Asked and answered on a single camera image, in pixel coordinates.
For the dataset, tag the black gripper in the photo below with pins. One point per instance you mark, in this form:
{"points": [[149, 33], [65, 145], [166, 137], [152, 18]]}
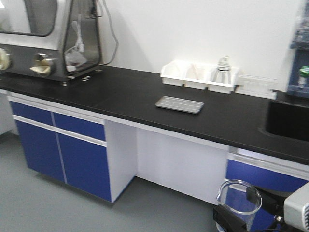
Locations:
{"points": [[272, 202]]}

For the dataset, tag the white storage bin middle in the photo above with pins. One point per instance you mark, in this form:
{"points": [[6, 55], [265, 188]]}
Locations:
{"points": [[197, 76]]}

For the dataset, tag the clear glass beaker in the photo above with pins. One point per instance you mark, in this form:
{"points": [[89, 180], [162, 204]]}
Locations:
{"points": [[232, 195]]}

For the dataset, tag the white storage bin left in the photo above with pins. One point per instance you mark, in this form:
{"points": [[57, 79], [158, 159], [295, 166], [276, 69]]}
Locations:
{"points": [[173, 72]]}

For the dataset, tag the blue drying peg board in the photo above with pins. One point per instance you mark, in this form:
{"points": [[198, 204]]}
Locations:
{"points": [[300, 43]]}

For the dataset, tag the white storage bin right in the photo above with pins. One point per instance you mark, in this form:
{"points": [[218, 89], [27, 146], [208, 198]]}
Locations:
{"points": [[224, 88]]}

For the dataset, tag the silver metal tray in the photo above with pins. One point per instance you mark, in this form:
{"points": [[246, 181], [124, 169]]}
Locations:
{"points": [[178, 104]]}

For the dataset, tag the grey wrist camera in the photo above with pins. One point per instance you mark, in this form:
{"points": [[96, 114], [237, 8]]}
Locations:
{"points": [[296, 209]]}

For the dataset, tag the glass alcohol lamp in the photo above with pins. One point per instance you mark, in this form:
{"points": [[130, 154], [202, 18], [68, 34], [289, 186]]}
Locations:
{"points": [[223, 64]]}

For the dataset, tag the black lab sink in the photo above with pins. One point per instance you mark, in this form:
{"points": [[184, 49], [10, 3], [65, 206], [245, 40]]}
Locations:
{"points": [[286, 119]]}

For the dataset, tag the stainless steel glove box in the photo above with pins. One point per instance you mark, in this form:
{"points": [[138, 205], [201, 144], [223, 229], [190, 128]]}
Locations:
{"points": [[49, 39]]}

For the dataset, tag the white test tube rack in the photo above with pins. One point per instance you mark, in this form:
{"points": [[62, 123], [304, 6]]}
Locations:
{"points": [[256, 86]]}

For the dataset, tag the white storage bin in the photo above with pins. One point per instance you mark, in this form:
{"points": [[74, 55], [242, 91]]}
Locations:
{"points": [[224, 88], [197, 76], [173, 72]]}

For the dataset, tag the blue white lab cabinet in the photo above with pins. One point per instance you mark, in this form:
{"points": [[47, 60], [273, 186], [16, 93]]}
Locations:
{"points": [[101, 154]]}

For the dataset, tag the black wire tripod stand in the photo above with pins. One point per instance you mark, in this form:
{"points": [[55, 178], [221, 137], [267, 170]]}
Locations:
{"points": [[221, 77]]}

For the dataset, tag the white lab faucet green knob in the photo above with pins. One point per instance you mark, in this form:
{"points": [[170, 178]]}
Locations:
{"points": [[303, 76]]}

